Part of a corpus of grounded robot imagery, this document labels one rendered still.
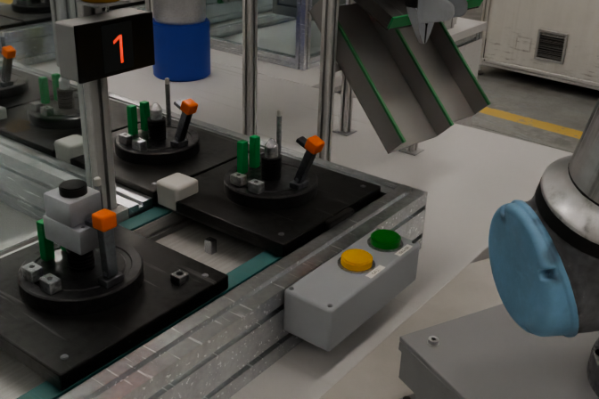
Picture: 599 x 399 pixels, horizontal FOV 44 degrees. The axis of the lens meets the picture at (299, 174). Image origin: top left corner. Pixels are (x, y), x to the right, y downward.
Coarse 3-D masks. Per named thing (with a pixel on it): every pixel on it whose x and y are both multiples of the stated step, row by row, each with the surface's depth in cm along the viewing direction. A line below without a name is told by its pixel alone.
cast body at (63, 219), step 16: (48, 192) 82; (64, 192) 80; (80, 192) 81; (96, 192) 82; (48, 208) 82; (64, 208) 80; (80, 208) 81; (96, 208) 83; (48, 224) 83; (64, 224) 81; (80, 224) 81; (64, 240) 82; (80, 240) 80; (96, 240) 82
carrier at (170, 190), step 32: (256, 160) 113; (288, 160) 122; (160, 192) 108; (192, 192) 108; (224, 192) 110; (256, 192) 105; (288, 192) 106; (320, 192) 111; (352, 192) 111; (224, 224) 102; (256, 224) 101; (288, 224) 101; (320, 224) 102
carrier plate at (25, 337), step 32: (160, 256) 92; (0, 288) 85; (160, 288) 86; (192, 288) 86; (224, 288) 89; (0, 320) 79; (32, 320) 79; (64, 320) 79; (96, 320) 80; (128, 320) 80; (160, 320) 81; (32, 352) 74; (64, 352) 74; (96, 352) 75; (64, 384) 72
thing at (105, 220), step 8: (104, 208) 80; (96, 216) 79; (104, 216) 79; (112, 216) 79; (88, 224) 81; (96, 224) 79; (104, 224) 79; (112, 224) 80; (104, 232) 80; (112, 232) 80; (104, 240) 80; (112, 240) 81; (104, 248) 80; (112, 248) 81; (104, 256) 81; (112, 256) 81; (104, 264) 81; (112, 264) 82; (104, 272) 82; (112, 272) 82
